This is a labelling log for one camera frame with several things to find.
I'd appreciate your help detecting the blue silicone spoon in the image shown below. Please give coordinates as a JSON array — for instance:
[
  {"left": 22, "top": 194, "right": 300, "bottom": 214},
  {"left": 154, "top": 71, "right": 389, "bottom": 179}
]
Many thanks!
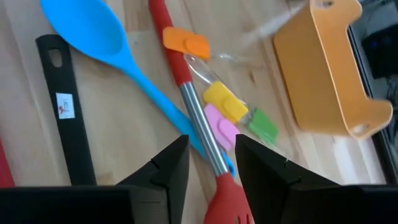
[{"left": 39, "top": 0, "right": 237, "bottom": 178}]

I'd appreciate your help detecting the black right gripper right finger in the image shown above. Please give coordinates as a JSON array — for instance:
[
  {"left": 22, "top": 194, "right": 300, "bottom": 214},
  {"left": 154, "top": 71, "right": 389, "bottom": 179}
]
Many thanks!
[{"left": 234, "top": 133, "right": 343, "bottom": 224}]

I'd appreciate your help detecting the pink mini spatula clear handle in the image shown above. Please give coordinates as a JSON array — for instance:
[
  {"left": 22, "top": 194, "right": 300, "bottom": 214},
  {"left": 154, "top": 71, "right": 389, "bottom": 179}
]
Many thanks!
[{"left": 203, "top": 103, "right": 241, "bottom": 152}]

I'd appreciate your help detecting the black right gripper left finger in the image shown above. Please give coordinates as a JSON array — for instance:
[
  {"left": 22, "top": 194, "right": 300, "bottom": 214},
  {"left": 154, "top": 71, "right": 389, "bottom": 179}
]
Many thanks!
[{"left": 116, "top": 134, "right": 191, "bottom": 224}]

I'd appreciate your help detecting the orange mini spatula clear handle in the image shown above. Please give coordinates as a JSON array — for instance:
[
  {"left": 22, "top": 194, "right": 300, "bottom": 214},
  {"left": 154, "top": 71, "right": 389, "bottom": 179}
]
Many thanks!
[{"left": 162, "top": 1, "right": 308, "bottom": 62}]

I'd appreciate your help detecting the orange plastic bin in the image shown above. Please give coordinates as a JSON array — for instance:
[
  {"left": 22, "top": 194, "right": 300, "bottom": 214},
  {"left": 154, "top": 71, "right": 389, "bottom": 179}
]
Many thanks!
[{"left": 272, "top": 0, "right": 394, "bottom": 140}]

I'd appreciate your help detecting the red slotted spoon steel handle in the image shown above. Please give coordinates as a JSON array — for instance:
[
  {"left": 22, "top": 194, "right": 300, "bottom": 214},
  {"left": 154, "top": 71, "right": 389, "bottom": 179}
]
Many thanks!
[{"left": 148, "top": 0, "right": 254, "bottom": 224}]

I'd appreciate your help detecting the red silicone spoon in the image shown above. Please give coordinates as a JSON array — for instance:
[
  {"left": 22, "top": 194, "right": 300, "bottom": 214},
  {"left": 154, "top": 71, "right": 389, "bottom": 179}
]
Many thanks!
[{"left": 0, "top": 136, "right": 16, "bottom": 189}]

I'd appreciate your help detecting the black nylon turner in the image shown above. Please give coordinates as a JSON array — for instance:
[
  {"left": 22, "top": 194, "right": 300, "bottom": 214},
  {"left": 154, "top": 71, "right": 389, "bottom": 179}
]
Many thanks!
[{"left": 35, "top": 34, "right": 98, "bottom": 187}]

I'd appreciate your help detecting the black table edge rail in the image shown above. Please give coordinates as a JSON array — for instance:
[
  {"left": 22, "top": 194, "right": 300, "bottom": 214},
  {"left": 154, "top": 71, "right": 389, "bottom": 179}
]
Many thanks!
[{"left": 346, "top": 24, "right": 398, "bottom": 185}]

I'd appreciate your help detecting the yellow mini spatula clear handle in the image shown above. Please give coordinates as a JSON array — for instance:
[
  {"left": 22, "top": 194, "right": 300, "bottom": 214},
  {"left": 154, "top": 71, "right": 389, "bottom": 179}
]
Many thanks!
[{"left": 183, "top": 54, "right": 249, "bottom": 124}]

